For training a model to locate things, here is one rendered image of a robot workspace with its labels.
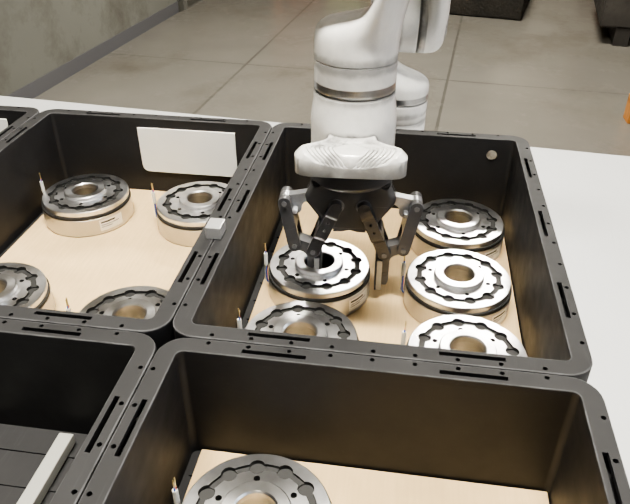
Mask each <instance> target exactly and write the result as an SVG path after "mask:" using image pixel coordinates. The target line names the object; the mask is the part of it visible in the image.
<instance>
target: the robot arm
mask: <svg viewBox="0 0 630 504"><path fill-rule="evenodd" d="M450 4H451V0H371V4H370V6H368V7H365V8H362V9H356V10H349V11H342V12H337V13H333V14H330V15H327V16H325V17H324V18H322V19H321V20H320V21H319V22H318V24H317V26H316V28H315V33H314V92H313V101H312V108H311V143H308V144H304V145H302V146H300V147H299V148H298V149H297V150H296V151H295V154H294V156H295V172H296V173H297V174H299V175H302V176H307V177H311V181H310V183H309V184H308V186H307V188H305V189H298V190H293V189H292V188H291V187H289V186H284V187H283V188H282V189H281V192H280V196H279V200H278V207H279V211H280V215H281V219H282V223H283V227H284V231H285V235H286V239H287V243H288V247H289V249H290V250H292V251H298V250H300V251H303V252H304V253H306V255H307V266H309V267H311V268H315V269H322V246H323V244H324V243H325V242H326V241H327V239H328V237H329V235H330V233H331V231H332V229H333V231H339V232H341V231H347V230H351V231H355V232H362V233H365V231H366V232H367V234H368V236H369V239H370V241H371V243H372V244H373V246H374V248H375V250H376V253H375V269H374V290H380V289H381V285H386V283H387V282H388V273H389V261H390V259H391V258H392V257H393V256H396V255H400V256H406V255H408V254H409V252H410V249H411V246H412V243H413V240H414V237H415V234H416V231H417V228H418V225H419V222H420V219H421V216H422V213H423V209H424V208H423V200H422V194H421V193H420V192H418V191H414V192H412V193H411V194H410V195H408V194H403V193H399V192H396V190H395V188H394V186H393V184H392V180H396V179H402V178H404V177H405V176H406V172H407V161H408V156H407V154H406V153H405V152H404V151H403V150H402V149H401V148H398V147H395V133H396V129H409V130H424V127H425V119H426V110H427V102H428V94H429V81H428V79H427V78H426V76H424V75H423V74H422V73H420V72H418V71H416V70H414V69H412V68H409V67H407V66H405V65H403V64H402V63H400V62H399V61H398V52H407V53H432V52H435V51H437V50H438V49H439V48H440V47H441V45H442V44H443V41H444V39H445V37H446V32H447V26H448V20H449V16H450V14H449V13H450ZM306 201H307V202H308V204H309V205H310V206H311V207H312V209H313V210H314V211H315V212H316V214H317V215H318V219H317V221H316V224H315V226H314V228H313V231H312V233H311V235H308V234H305V233H303V231H302V227H301V223H300V218H299V214H298V213H299V212H300V211H301V210H302V205H303V203H304V202H306ZM394 205H396V206H397V207H398V208H399V215H400V216H401V217H403V218H402V221H401V224H400V227H399V231H398V234H397V237H394V238H390V239H389V238H388V235H387V233H386V230H385V228H384V223H383V220H382V217H383V216H384V215H385V214H386V213H387V212H388V211H389V210H390V209H391V208H392V207H393V206H394Z"/></svg>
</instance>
